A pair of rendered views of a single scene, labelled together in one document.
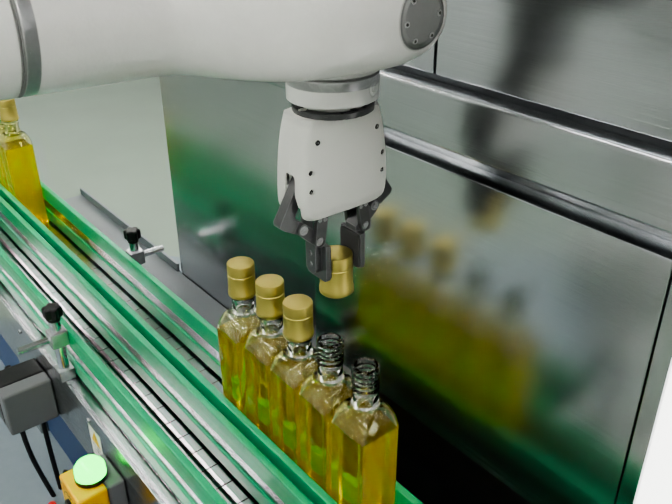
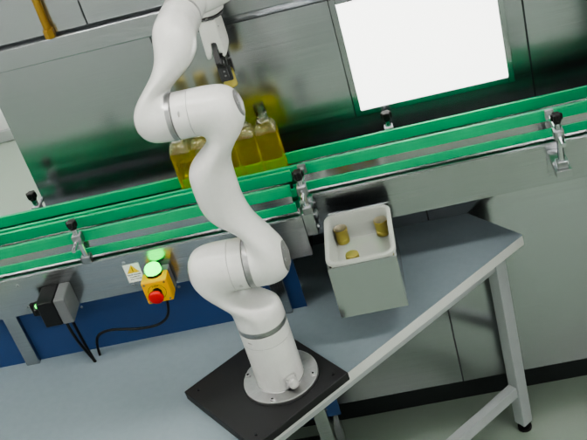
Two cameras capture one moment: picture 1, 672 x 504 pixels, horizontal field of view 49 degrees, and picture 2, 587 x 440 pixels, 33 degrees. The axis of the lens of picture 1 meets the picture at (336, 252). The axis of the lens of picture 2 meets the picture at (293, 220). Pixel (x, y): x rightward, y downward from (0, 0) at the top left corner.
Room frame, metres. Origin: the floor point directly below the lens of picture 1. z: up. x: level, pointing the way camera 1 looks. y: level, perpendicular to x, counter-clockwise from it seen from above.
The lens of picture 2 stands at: (-1.10, 1.49, 2.37)
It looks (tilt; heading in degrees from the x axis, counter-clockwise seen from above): 32 degrees down; 318
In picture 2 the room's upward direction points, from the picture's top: 17 degrees counter-clockwise
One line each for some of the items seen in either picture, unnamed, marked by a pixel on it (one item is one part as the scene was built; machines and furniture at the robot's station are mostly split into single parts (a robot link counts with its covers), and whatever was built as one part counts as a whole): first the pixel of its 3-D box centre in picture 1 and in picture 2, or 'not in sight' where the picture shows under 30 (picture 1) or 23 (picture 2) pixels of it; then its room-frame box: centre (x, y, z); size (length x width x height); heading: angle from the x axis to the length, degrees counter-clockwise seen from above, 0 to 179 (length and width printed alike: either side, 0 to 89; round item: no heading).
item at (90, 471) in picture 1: (89, 469); (152, 269); (0.77, 0.35, 1.01); 0.04 x 0.04 x 0.03
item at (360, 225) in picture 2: not in sight; (362, 246); (0.33, 0.03, 0.97); 0.22 x 0.17 x 0.09; 129
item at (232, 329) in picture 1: (248, 376); (189, 174); (0.79, 0.12, 1.16); 0.06 x 0.06 x 0.21; 38
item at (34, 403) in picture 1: (23, 396); (58, 305); (0.99, 0.53, 0.96); 0.08 x 0.08 x 0.08; 39
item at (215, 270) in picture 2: not in sight; (234, 285); (0.42, 0.37, 1.08); 0.19 x 0.12 x 0.24; 37
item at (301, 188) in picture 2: not in sight; (302, 187); (0.48, 0.02, 1.12); 0.17 x 0.03 x 0.12; 129
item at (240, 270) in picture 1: (241, 277); not in sight; (0.79, 0.12, 1.31); 0.04 x 0.04 x 0.04
